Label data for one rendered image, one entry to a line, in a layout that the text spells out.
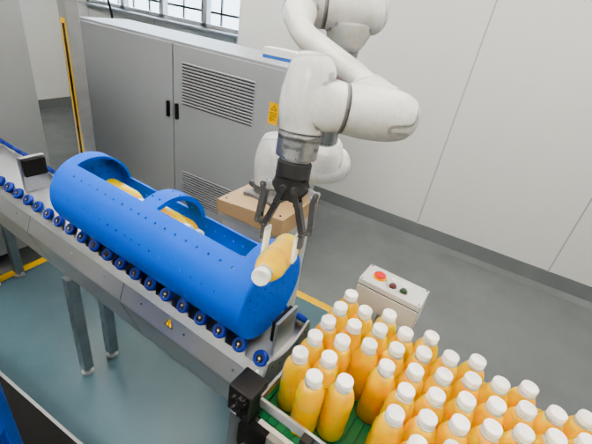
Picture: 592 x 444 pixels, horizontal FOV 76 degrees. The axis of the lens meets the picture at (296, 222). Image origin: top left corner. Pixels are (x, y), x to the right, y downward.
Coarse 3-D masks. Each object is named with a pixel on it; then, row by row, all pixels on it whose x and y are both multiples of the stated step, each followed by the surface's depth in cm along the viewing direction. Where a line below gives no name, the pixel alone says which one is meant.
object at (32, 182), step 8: (40, 152) 164; (24, 160) 157; (32, 160) 159; (40, 160) 161; (24, 168) 158; (32, 168) 160; (40, 168) 163; (24, 176) 160; (32, 176) 163; (40, 176) 166; (24, 184) 162; (32, 184) 164; (40, 184) 167; (48, 184) 170
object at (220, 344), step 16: (0, 192) 162; (32, 208) 153; (48, 224) 146; (64, 224) 144; (96, 256) 134; (112, 272) 129; (144, 288) 123; (160, 304) 119; (192, 320) 114; (208, 320) 113; (208, 336) 111; (224, 352) 108; (240, 352) 106; (256, 368) 103
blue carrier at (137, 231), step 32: (96, 160) 140; (64, 192) 126; (96, 192) 120; (160, 192) 118; (96, 224) 119; (128, 224) 112; (160, 224) 108; (128, 256) 116; (160, 256) 106; (192, 256) 101; (224, 256) 98; (256, 256) 97; (192, 288) 101; (224, 288) 96; (256, 288) 96; (288, 288) 114; (224, 320) 99; (256, 320) 103
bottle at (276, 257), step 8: (280, 240) 88; (288, 240) 89; (272, 248) 84; (280, 248) 85; (288, 248) 86; (264, 256) 81; (272, 256) 81; (280, 256) 82; (288, 256) 85; (256, 264) 80; (264, 264) 79; (272, 264) 79; (280, 264) 81; (288, 264) 85; (272, 272) 79; (280, 272) 81; (272, 280) 81
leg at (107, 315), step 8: (104, 312) 187; (112, 312) 191; (104, 320) 190; (112, 320) 194; (104, 328) 194; (112, 328) 196; (104, 336) 198; (112, 336) 198; (112, 344) 201; (112, 352) 203
